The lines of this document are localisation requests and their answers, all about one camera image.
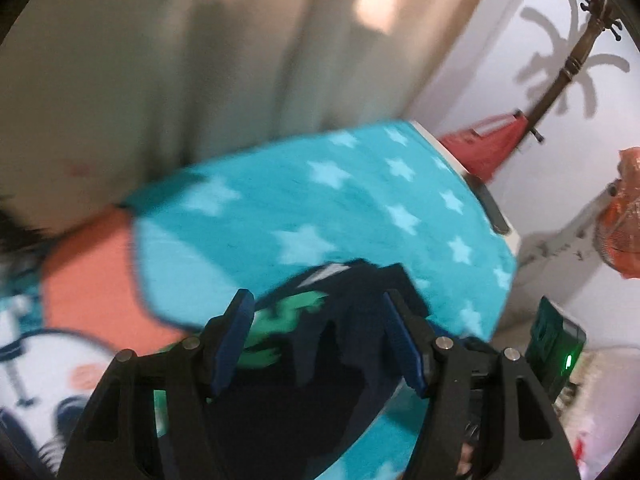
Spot turquoise star blanket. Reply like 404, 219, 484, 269
122, 120, 518, 480

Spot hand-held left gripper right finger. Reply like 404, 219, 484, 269
382, 290, 583, 480

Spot grey flat object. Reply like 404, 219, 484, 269
472, 177, 511, 236

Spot orange and white printed bedsheet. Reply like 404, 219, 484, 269
0, 207, 201, 480

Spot navy pants with green print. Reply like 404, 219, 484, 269
155, 259, 438, 480

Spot dark wooden coat rack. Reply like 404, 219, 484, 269
520, 0, 623, 145

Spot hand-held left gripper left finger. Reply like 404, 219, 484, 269
57, 288, 256, 480

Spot white fluffy cloth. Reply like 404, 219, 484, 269
550, 350, 640, 466

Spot beige curtain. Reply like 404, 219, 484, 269
0, 0, 501, 236

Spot orange plastic covered fan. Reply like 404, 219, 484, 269
595, 147, 640, 279

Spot red bag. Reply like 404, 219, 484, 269
437, 110, 531, 184

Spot white bed frame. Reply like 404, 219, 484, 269
410, 120, 523, 263

